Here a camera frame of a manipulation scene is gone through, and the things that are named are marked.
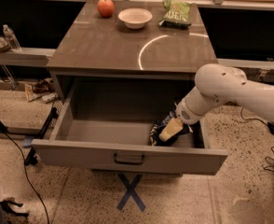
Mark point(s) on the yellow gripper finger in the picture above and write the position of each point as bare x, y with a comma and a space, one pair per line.
174, 126

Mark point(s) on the blue chip bag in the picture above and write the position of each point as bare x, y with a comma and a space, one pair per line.
158, 126

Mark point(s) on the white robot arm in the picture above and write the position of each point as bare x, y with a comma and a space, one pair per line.
215, 85

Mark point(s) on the open grey top drawer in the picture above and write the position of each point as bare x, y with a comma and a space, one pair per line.
102, 117

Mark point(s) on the grey cabinet counter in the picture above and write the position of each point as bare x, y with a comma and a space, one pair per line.
99, 47

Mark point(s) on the green chip bag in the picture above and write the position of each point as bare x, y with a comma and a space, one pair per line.
176, 14

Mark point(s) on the blue tape cross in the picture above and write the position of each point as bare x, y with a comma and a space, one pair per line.
130, 192

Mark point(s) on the white bowl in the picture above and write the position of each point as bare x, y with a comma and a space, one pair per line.
135, 18

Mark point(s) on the red apple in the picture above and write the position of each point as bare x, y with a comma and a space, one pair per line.
106, 8

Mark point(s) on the crumpled snack wrappers on floor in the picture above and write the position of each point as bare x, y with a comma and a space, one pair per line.
43, 89

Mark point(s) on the black tripod leg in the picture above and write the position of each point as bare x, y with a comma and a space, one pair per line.
31, 159

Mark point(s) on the clear water bottle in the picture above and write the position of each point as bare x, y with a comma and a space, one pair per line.
11, 38

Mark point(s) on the black drawer handle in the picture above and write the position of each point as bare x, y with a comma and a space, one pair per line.
129, 160

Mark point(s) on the grey bench rail left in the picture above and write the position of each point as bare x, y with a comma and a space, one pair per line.
31, 57

